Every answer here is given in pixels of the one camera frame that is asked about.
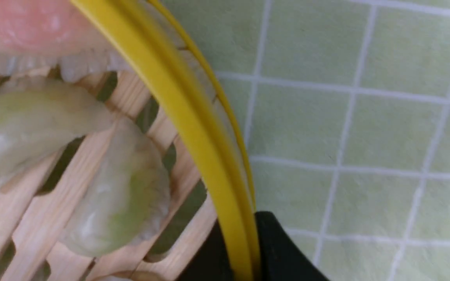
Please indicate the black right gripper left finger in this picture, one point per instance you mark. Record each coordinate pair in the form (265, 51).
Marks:
(211, 262)

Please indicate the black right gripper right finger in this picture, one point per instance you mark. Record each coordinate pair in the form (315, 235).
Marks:
(281, 259)

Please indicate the bamboo steamer basket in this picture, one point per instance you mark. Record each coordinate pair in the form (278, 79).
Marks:
(171, 93)

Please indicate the green dumpling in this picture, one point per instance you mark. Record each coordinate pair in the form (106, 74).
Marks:
(39, 116)
(127, 200)

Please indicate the green checked tablecloth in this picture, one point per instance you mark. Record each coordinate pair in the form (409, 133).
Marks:
(345, 110)

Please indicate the pink dumpling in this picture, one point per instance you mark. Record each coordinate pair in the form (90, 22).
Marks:
(53, 33)

